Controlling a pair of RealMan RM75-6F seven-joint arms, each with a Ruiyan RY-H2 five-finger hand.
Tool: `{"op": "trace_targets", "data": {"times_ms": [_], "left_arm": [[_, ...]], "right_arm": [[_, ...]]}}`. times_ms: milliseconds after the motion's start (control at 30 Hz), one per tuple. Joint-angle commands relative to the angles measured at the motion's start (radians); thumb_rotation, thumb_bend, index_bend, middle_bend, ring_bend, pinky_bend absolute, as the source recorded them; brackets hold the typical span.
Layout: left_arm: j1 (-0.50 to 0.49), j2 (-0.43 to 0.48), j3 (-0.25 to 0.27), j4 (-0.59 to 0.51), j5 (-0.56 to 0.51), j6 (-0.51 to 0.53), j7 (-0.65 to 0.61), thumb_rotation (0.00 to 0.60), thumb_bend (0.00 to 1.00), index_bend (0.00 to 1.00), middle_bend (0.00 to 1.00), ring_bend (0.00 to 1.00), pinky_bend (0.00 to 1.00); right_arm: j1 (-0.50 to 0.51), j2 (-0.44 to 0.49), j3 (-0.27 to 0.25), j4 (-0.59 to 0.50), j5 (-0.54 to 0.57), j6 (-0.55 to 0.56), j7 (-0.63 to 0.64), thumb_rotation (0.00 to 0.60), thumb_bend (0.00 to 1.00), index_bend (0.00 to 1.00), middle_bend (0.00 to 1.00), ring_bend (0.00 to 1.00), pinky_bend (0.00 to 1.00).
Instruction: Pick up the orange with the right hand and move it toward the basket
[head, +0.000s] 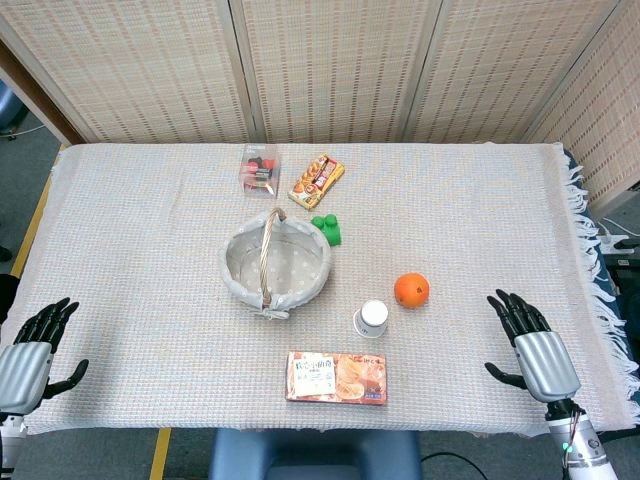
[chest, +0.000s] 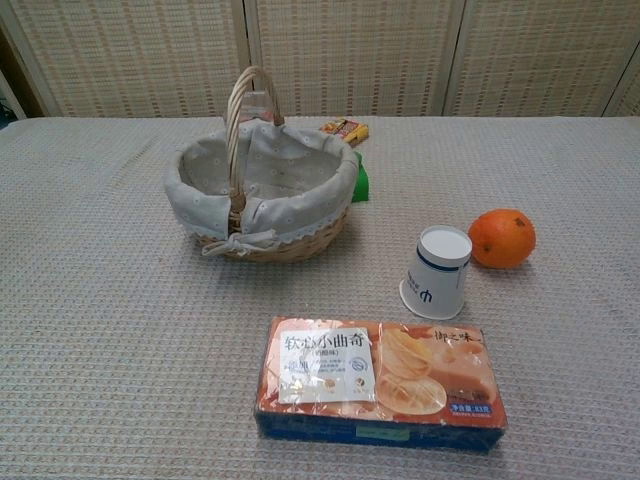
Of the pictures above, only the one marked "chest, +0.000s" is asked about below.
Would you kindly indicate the wicker basket with cloth liner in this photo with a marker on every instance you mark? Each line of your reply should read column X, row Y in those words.
column 280, row 200

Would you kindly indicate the woven folding screen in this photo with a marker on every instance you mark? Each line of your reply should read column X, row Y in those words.
column 350, row 55

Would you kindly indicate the beige woven tablecloth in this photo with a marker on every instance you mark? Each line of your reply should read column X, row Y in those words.
column 100, row 325

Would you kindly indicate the green box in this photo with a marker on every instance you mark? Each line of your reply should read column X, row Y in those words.
column 362, row 182

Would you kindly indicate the yellow red snack packet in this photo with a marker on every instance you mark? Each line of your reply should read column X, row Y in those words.
column 346, row 129

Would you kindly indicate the white paper cup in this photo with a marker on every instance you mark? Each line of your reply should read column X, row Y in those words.
column 437, row 280

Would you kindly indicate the clear plastic container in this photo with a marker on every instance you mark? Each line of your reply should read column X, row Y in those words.
column 259, row 106

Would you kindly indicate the orange cookie box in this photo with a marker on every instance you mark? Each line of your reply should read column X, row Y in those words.
column 380, row 380

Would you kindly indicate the orange fruit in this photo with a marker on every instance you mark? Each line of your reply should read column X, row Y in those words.
column 501, row 238

